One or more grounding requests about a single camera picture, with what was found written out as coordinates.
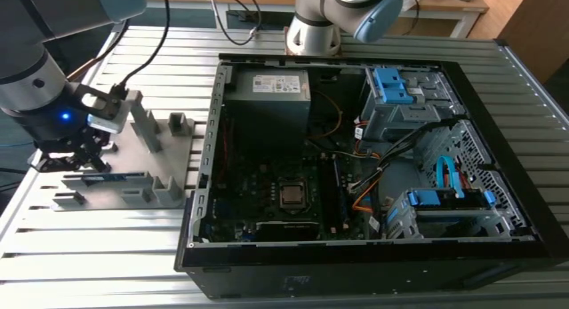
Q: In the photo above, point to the grey power supply unit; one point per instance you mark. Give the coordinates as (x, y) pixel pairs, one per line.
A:
(267, 94)

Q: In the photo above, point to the black graphics card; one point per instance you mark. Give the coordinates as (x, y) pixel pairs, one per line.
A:
(289, 229)

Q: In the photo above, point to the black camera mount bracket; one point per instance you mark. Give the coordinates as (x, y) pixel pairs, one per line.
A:
(117, 104)

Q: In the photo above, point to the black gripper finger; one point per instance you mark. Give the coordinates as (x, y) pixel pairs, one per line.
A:
(94, 149)
(54, 164)

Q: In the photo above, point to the silver CPU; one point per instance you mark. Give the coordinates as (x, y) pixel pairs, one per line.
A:
(293, 194)

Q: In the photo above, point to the black disk with blue carrier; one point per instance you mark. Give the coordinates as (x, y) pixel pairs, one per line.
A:
(430, 199)

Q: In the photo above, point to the black PC case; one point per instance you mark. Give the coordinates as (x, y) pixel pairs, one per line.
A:
(400, 275)

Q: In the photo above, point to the wooden desk with white frame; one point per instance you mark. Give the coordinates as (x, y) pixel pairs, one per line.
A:
(446, 3)

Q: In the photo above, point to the black RAM slot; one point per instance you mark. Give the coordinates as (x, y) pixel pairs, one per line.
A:
(327, 195)

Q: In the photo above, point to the black CPU socket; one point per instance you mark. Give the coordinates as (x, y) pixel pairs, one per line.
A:
(295, 209)

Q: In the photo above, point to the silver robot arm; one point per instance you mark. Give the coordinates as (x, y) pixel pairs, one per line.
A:
(307, 9)

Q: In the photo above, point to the grey metal disk bay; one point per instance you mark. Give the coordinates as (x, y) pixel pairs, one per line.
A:
(403, 222)

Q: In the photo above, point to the grey parts rack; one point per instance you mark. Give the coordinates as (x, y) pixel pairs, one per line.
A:
(134, 156)

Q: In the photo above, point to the grey metal drive cage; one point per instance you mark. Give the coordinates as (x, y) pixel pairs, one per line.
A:
(414, 116)

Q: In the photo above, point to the brown wooden cabinet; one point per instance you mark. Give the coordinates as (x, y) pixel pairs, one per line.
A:
(534, 29)

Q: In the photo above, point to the green motherboard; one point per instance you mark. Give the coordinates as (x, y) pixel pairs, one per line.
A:
(249, 189)

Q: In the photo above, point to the white camera box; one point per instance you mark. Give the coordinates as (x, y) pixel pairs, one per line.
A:
(105, 124)

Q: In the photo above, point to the blue plastic disk carrier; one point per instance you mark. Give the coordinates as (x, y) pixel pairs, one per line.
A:
(392, 86)

